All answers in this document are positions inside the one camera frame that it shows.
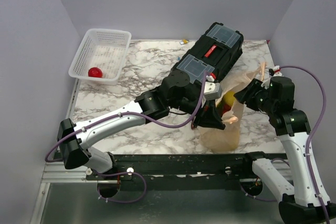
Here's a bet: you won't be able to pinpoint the yellow fake lemon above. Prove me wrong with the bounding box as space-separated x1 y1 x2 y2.
223 91 235 107

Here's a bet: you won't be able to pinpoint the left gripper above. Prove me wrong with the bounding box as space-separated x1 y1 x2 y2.
169 94 226 130

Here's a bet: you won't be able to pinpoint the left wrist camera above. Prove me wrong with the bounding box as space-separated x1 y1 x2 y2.
203 81 222 101

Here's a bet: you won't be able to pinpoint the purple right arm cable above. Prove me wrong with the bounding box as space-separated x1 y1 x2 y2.
240 65 331 224

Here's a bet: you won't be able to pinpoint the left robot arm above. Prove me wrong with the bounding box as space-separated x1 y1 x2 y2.
57 70 222 179

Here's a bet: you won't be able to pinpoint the red fake fruit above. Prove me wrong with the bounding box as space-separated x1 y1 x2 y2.
88 67 103 78

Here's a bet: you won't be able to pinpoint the black base bar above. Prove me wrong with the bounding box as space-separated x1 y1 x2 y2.
86 152 276 191

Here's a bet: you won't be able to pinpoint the black plastic toolbox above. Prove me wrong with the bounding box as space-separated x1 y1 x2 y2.
167 22 244 99

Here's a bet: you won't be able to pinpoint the translucent orange plastic bag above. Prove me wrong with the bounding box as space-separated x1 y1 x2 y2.
198 62 267 153

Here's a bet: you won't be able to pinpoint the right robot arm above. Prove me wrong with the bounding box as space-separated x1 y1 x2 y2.
234 76 335 223

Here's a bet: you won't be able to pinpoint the white plastic basket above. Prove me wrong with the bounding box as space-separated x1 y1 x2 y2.
68 28 132 85

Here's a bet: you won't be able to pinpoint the aluminium frame rail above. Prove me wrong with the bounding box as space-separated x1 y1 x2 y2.
41 162 98 183

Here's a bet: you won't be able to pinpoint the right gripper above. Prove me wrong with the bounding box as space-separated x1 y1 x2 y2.
235 78 277 113

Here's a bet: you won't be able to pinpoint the red yellow fake fruits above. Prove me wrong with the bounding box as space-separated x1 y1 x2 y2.
216 100 233 116

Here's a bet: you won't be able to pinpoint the small yellow object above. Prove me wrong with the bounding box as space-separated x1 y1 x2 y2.
180 39 190 45

